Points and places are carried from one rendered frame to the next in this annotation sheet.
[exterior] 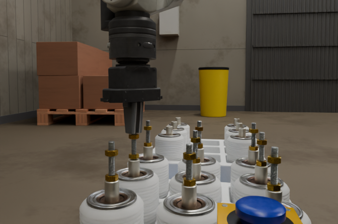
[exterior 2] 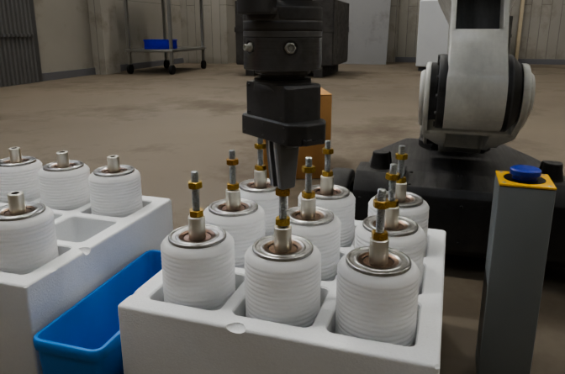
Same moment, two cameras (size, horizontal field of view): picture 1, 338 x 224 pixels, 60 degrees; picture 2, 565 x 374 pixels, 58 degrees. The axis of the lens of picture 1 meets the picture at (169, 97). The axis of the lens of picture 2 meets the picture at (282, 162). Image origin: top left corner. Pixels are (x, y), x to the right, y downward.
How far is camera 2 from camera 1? 0.80 m
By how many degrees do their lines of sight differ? 81
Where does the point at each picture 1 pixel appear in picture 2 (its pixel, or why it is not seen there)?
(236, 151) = (129, 195)
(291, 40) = not seen: outside the picture
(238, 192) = (335, 209)
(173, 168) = (78, 265)
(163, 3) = not seen: outside the picture
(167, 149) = (46, 238)
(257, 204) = (526, 168)
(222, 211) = (514, 183)
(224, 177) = (136, 239)
